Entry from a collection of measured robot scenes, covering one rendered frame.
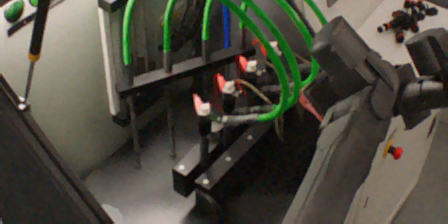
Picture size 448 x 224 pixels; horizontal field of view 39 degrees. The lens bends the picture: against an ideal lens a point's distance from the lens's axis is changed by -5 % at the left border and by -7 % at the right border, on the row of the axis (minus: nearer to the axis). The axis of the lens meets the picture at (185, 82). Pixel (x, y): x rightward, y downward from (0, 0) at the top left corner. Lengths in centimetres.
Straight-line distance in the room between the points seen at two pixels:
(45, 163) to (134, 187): 52
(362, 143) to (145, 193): 88
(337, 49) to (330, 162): 17
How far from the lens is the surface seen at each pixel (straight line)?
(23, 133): 111
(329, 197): 72
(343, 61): 85
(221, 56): 150
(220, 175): 142
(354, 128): 78
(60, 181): 112
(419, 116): 116
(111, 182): 161
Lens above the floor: 206
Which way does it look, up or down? 42 degrees down
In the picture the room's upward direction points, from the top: 2 degrees counter-clockwise
